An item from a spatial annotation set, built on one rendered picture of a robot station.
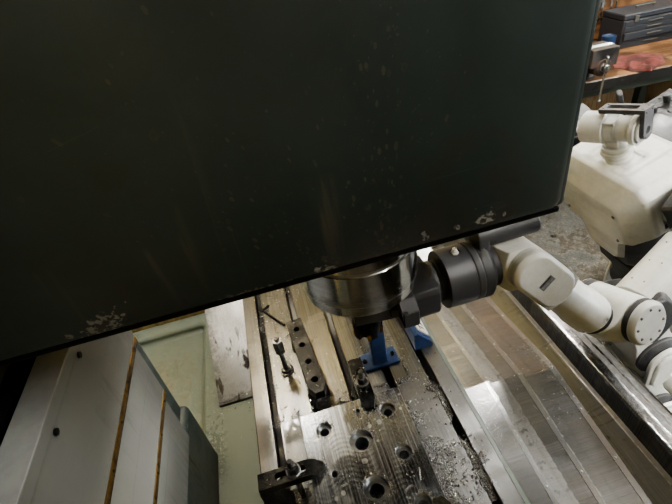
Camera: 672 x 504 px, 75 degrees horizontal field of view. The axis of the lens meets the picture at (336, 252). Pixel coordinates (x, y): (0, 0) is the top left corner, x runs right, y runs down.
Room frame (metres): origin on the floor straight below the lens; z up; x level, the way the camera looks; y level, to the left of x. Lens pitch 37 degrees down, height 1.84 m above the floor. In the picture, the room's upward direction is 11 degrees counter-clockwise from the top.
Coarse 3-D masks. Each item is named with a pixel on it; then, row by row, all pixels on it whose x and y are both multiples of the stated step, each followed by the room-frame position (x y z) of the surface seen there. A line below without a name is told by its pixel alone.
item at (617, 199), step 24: (576, 144) 0.95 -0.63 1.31; (600, 144) 0.87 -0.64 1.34; (648, 144) 0.80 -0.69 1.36; (576, 168) 0.86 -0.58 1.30; (600, 168) 0.81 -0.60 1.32; (624, 168) 0.77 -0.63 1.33; (648, 168) 0.74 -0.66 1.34; (576, 192) 0.84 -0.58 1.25; (600, 192) 0.77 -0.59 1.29; (624, 192) 0.72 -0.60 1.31; (648, 192) 0.69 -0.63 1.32; (600, 216) 0.77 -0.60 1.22; (624, 216) 0.70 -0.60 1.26; (648, 216) 0.68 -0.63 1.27; (600, 240) 0.82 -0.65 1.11; (624, 240) 0.71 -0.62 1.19; (648, 240) 0.68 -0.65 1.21
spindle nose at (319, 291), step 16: (400, 256) 0.40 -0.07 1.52; (416, 256) 0.43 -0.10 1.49; (352, 272) 0.38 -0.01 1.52; (368, 272) 0.38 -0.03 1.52; (384, 272) 0.39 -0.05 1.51; (400, 272) 0.40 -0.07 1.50; (416, 272) 0.43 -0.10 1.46; (304, 288) 0.43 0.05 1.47; (320, 288) 0.40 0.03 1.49; (336, 288) 0.39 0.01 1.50; (352, 288) 0.38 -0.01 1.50; (368, 288) 0.38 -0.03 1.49; (384, 288) 0.39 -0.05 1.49; (400, 288) 0.40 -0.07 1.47; (320, 304) 0.41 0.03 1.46; (336, 304) 0.39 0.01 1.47; (352, 304) 0.38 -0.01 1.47; (368, 304) 0.38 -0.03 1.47; (384, 304) 0.39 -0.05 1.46
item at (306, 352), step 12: (288, 324) 0.88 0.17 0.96; (300, 324) 0.87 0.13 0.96; (300, 336) 0.82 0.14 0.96; (300, 348) 0.78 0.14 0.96; (312, 348) 0.78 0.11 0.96; (300, 360) 0.74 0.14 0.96; (312, 360) 0.73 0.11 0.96; (312, 372) 0.70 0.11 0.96; (312, 384) 0.66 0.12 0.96; (324, 384) 0.66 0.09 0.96; (312, 396) 0.66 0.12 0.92; (324, 396) 0.64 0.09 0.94
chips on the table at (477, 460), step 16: (432, 384) 0.65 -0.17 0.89; (416, 416) 0.57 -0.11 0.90; (448, 416) 0.56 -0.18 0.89; (432, 448) 0.49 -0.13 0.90; (448, 448) 0.48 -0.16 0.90; (464, 448) 0.47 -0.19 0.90; (432, 464) 0.45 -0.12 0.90; (448, 464) 0.45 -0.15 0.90; (480, 464) 0.44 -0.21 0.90; (448, 480) 0.41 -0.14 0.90; (448, 496) 0.38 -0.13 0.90; (496, 496) 0.37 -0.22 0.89
